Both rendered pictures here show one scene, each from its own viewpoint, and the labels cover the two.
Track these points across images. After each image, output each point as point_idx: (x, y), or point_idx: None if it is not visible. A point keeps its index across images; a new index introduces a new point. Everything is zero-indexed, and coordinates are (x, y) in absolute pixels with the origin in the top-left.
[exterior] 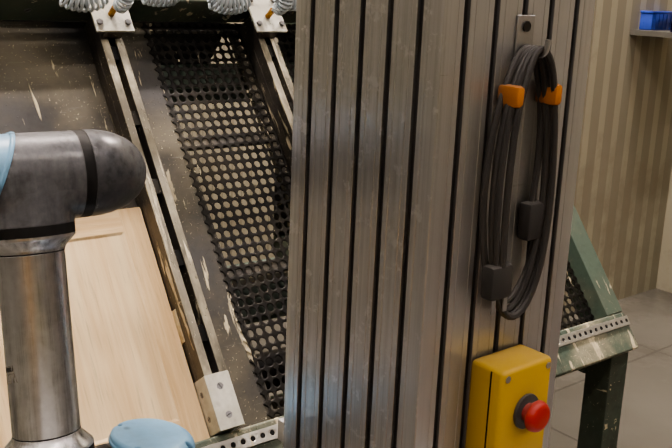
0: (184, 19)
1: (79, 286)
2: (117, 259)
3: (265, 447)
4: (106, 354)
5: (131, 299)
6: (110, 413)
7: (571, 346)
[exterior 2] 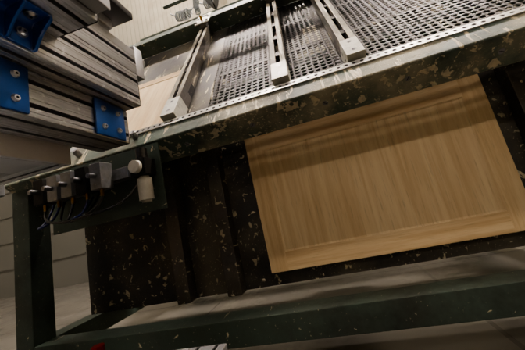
0: (244, 18)
1: (153, 92)
2: (172, 82)
3: (182, 122)
4: (147, 108)
5: (169, 91)
6: (133, 125)
7: (508, 19)
